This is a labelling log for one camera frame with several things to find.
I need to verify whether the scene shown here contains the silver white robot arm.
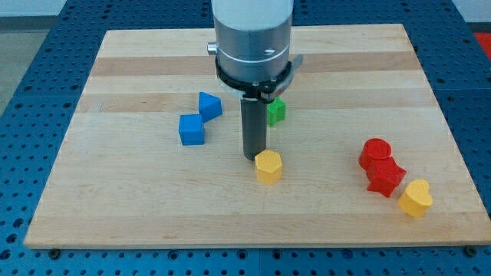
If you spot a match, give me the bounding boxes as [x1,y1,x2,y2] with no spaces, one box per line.
[208,0,303,104]

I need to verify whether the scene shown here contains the red circle block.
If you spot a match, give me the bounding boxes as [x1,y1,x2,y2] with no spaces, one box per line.
[358,138,392,170]

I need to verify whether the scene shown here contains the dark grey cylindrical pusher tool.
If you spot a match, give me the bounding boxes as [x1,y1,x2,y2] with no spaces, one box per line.
[241,100,267,160]

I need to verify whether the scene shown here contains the yellow hexagon block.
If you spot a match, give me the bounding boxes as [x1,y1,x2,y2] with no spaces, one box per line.
[255,149,282,185]

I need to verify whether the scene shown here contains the green block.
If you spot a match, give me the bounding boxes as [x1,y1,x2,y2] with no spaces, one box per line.
[267,97,287,127]

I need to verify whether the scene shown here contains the blue triangle block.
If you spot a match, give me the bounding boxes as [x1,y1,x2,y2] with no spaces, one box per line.
[198,92,222,123]

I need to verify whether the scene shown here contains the blue cube block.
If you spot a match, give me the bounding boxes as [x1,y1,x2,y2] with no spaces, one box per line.
[179,114,205,146]

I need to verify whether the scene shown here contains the wooden board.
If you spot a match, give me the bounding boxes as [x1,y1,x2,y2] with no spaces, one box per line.
[24,24,490,249]

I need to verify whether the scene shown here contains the red star block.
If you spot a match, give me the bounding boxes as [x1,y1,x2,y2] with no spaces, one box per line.
[366,157,407,198]

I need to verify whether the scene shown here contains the yellow heart block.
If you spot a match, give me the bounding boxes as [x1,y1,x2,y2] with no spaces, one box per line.
[397,179,433,218]

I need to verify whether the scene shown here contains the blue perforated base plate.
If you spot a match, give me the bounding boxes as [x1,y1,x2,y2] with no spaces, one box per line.
[1,1,490,275]

